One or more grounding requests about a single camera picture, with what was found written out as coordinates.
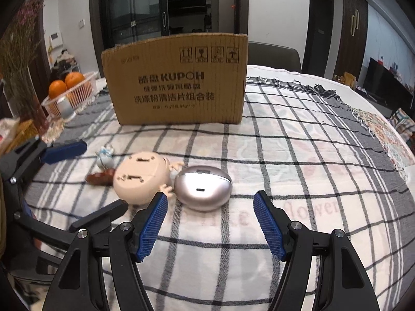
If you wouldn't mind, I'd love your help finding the grey plaid tablecloth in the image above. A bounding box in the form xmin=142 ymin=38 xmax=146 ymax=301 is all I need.
xmin=25 ymin=78 xmax=414 ymax=310

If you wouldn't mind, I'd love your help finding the grey dining chair right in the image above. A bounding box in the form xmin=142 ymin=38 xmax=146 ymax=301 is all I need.
xmin=248 ymin=41 xmax=301 ymax=72

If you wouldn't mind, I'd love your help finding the silver oval case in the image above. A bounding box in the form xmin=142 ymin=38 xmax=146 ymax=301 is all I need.
xmin=174 ymin=165 xmax=233 ymax=212

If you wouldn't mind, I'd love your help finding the brown wooden piece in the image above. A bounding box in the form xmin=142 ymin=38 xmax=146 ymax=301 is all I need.
xmin=85 ymin=168 xmax=115 ymax=186

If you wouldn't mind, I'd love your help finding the glass flower vase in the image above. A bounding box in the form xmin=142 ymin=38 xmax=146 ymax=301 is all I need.
xmin=17 ymin=86 xmax=49 ymax=136

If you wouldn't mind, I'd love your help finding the small white cup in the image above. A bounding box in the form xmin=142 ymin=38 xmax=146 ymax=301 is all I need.
xmin=56 ymin=96 xmax=76 ymax=122

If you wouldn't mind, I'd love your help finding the dark glass sliding door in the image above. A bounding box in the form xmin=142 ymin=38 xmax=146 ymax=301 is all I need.
xmin=89 ymin=0 xmax=249 ymax=65

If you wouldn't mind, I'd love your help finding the white plastic fruit basket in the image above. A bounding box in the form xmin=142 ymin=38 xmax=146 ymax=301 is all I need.
xmin=41 ymin=72 xmax=98 ymax=118

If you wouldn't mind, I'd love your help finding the dried pink flower bouquet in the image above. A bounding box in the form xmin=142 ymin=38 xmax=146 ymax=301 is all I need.
xmin=1 ymin=0 xmax=44 ymax=116

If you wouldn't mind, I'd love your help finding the small white blue figurine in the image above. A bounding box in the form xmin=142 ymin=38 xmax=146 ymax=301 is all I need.
xmin=96 ymin=145 xmax=114 ymax=171

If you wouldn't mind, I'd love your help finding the beige round deer gadget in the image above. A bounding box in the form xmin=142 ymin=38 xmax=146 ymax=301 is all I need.
xmin=113 ymin=152 xmax=184 ymax=206

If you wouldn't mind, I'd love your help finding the brown cardboard box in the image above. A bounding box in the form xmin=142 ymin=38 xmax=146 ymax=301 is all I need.
xmin=101 ymin=33 xmax=248 ymax=126

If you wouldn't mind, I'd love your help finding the black tv cabinet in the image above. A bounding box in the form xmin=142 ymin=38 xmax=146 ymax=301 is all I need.
xmin=363 ymin=58 xmax=414 ymax=117

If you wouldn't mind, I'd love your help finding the orange fruit left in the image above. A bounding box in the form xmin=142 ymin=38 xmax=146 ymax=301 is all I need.
xmin=49 ymin=79 xmax=67 ymax=100

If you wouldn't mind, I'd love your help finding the orange fruit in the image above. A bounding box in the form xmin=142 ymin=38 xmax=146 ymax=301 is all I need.
xmin=65 ymin=72 xmax=85 ymax=89
xmin=49 ymin=79 xmax=67 ymax=100

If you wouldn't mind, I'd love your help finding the orange fruit right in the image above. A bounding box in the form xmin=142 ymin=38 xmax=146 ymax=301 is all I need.
xmin=65 ymin=72 xmax=85 ymax=89

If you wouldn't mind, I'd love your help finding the colourful patterned cloth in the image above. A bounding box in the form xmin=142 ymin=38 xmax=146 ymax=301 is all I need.
xmin=353 ymin=108 xmax=414 ymax=184

